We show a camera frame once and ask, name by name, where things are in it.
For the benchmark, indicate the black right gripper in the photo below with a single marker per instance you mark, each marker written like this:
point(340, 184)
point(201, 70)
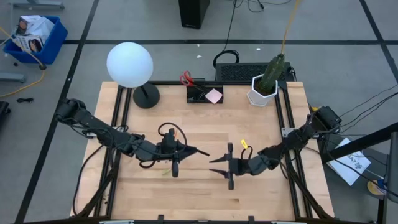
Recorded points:
point(230, 166)

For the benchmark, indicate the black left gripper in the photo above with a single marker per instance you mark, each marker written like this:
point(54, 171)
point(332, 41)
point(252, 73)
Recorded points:
point(175, 165)

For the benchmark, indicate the black pen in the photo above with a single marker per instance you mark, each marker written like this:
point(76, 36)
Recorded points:
point(203, 152)

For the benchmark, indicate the green eraser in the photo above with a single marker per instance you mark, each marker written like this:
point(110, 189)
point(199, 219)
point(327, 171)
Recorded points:
point(166, 172)

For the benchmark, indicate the pink sticky note pad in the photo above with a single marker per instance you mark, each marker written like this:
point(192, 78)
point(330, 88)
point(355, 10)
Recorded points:
point(214, 96)

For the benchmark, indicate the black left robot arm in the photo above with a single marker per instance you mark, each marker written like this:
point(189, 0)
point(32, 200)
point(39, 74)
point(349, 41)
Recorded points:
point(102, 132)

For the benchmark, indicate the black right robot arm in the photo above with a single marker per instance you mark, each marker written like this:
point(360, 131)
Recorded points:
point(295, 140)

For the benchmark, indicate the black mesh desk organizer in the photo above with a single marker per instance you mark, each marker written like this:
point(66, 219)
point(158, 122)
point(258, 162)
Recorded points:
point(217, 87)

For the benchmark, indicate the black table clamp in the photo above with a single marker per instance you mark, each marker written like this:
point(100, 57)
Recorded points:
point(251, 218)
point(160, 217)

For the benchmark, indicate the white hexagonal plant pot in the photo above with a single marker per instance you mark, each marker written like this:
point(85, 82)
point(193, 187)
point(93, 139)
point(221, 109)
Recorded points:
point(256, 98)

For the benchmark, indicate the black perforated metal box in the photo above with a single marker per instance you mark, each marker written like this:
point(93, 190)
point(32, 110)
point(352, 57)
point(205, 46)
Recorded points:
point(236, 72)

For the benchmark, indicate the white globe table lamp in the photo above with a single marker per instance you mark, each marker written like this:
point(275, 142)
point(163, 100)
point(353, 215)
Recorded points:
point(129, 63)

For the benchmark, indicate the green cactus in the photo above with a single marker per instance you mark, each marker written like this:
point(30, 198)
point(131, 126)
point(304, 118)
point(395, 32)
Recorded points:
point(273, 70)

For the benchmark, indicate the white paper sheet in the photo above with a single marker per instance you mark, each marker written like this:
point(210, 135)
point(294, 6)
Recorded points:
point(345, 172)

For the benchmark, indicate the black metal beam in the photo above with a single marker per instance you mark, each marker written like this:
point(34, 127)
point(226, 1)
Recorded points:
point(357, 144)

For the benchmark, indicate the black computer tower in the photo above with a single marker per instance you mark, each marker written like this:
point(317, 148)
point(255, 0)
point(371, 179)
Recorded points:
point(193, 14)

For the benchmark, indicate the blue plastic bin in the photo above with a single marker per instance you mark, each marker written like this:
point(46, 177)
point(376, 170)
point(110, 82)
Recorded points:
point(53, 46)

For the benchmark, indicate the black floor object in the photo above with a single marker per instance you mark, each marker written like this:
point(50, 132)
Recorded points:
point(3, 109)

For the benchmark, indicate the grey metal stand foot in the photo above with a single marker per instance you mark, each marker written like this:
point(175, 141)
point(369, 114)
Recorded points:
point(12, 77)
point(37, 4)

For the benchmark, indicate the white printed carton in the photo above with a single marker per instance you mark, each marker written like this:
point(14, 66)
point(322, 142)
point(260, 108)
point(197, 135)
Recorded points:
point(37, 28)

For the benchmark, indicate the grey metal post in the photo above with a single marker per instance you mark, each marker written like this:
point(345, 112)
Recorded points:
point(393, 171)

